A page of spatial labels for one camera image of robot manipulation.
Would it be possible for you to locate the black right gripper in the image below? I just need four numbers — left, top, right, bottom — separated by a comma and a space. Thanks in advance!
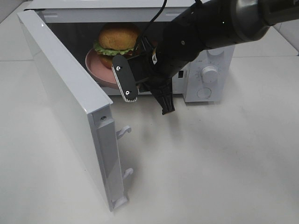
112, 4, 224, 115

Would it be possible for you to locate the pink round plate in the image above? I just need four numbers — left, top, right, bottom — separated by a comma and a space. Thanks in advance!
85, 49, 118, 89

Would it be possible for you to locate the burger with lettuce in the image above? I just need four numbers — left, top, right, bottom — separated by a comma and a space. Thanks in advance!
93, 22, 140, 69

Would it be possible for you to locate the round door release button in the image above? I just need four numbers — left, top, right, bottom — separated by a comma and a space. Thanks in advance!
197, 87, 212, 99

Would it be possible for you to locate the white timer knob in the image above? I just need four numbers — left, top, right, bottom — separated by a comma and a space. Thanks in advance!
201, 66, 219, 83

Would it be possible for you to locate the white microwave door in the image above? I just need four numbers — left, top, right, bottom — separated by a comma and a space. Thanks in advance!
18, 10, 133, 210

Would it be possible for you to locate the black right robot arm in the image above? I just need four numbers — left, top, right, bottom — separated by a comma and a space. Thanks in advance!
112, 0, 299, 114

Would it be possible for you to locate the white microwave oven body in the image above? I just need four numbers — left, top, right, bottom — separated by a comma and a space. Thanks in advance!
25, 0, 235, 102

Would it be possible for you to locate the upper white power knob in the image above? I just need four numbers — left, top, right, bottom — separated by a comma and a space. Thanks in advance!
206, 48, 224, 61

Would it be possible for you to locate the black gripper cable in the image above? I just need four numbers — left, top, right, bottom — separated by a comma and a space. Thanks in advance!
132, 0, 204, 59

